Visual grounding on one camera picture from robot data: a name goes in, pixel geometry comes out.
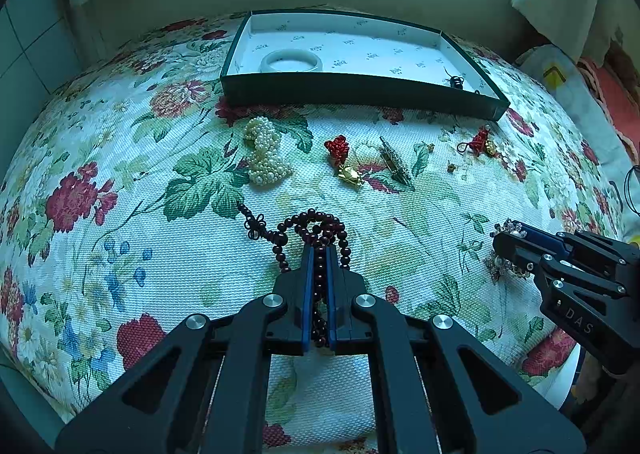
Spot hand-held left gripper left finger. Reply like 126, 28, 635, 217
55, 245, 315, 454

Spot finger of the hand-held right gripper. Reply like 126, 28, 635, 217
514, 222, 640, 269
492, 233, 628, 299

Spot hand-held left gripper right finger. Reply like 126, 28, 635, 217
325, 246, 587, 454

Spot dark red bead necklace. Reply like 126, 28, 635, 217
236, 201, 351, 350

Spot red knot gold pendant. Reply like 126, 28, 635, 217
324, 135, 365, 189

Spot white pearl necklace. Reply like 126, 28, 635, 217
243, 116, 293, 187

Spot silver hair clip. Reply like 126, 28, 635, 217
378, 136, 415, 187

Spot dark green shallow box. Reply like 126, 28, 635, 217
220, 10, 511, 122

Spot small black jewelry piece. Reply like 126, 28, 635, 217
442, 66, 467, 90

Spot small red knot charm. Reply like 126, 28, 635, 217
456, 126, 499, 159

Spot pink cloth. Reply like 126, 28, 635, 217
575, 56, 640, 162

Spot white bag with yellow mark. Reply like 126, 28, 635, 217
515, 44, 598, 137

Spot white jade bangle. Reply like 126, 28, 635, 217
259, 50, 321, 75

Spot black cable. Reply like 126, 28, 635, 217
622, 166, 640, 215

